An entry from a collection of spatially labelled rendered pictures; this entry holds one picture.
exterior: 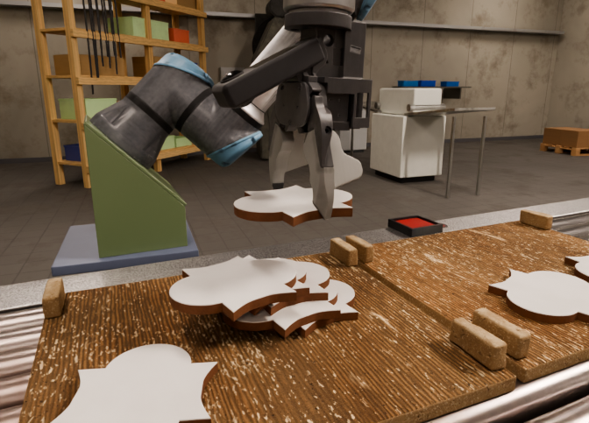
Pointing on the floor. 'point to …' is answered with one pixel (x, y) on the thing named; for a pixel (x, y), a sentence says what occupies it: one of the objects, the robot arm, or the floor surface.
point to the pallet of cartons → (566, 140)
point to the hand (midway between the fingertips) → (294, 202)
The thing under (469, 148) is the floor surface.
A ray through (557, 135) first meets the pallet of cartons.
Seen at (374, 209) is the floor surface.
